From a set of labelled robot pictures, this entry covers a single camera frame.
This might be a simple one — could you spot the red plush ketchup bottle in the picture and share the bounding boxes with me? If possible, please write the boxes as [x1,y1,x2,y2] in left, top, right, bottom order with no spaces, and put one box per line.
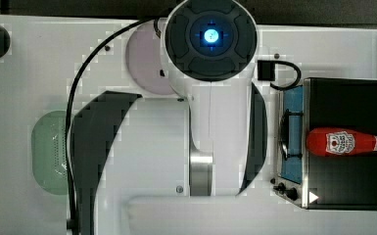
[306,127,377,157]

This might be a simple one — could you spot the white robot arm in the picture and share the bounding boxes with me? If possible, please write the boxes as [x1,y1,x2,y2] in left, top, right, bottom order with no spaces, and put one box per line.
[68,0,266,235]

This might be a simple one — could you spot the black toaster oven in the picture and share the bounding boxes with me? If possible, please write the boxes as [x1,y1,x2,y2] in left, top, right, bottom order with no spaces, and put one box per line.
[271,78,377,211]

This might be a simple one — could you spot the lilac round plate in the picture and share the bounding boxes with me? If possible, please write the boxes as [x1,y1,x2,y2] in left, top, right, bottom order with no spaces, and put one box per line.
[125,21,174,96]

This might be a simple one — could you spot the small black connector box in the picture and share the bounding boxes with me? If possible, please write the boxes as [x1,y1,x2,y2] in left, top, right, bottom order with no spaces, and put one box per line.
[258,60,302,91]

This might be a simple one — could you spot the green oval colander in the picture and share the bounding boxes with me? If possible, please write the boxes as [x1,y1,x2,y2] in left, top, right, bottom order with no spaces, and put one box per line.
[31,111,68,195]

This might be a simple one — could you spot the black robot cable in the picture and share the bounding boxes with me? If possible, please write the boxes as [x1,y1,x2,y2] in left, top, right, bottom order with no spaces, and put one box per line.
[64,17,168,235]

